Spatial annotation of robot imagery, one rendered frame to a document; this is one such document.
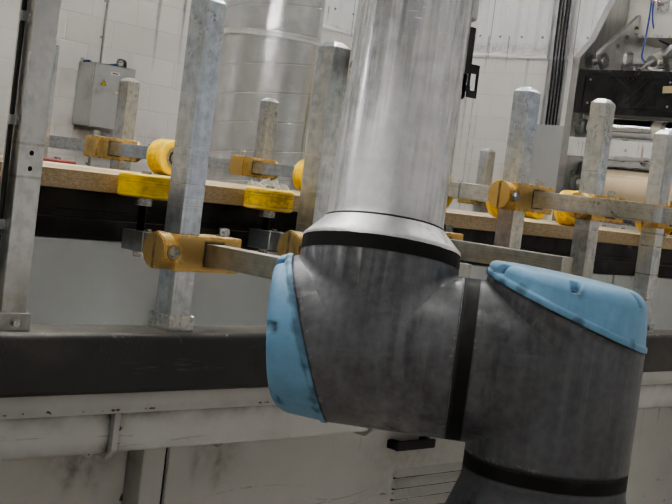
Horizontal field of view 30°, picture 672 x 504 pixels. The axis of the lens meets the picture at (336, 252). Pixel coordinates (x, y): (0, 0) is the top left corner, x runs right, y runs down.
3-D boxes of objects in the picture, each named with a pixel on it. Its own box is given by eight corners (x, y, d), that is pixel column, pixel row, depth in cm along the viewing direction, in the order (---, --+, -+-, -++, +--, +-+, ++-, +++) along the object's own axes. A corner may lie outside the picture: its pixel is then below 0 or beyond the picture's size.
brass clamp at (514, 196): (554, 215, 230) (557, 188, 230) (510, 210, 221) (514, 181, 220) (526, 212, 235) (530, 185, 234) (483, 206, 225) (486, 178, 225)
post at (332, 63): (312, 358, 191) (351, 44, 189) (295, 359, 189) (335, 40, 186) (296, 354, 194) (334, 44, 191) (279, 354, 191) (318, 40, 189)
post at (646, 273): (646, 359, 264) (678, 132, 261) (637, 359, 261) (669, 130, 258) (631, 356, 266) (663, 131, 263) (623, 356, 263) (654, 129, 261)
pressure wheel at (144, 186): (166, 250, 190) (175, 174, 189) (163, 253, 182) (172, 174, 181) (113, 243, 189) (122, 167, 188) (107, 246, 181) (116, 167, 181)
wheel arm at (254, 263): (346, 299, 158) (350, 265, 158) (327, 298, 156) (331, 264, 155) (138, 254, 188) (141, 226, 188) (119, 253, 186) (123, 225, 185)
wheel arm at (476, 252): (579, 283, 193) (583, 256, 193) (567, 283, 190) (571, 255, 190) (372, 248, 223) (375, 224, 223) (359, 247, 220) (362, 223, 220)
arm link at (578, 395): (640, 490, 107) (669, 286, 106) (441, 461, 109) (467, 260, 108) (620, 454, 122) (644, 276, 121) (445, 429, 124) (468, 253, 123)
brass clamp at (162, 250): (240, 275, 177) (245, 239, 177) (165, 271, 167) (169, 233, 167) (212, 269, 181) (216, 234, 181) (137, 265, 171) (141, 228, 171)
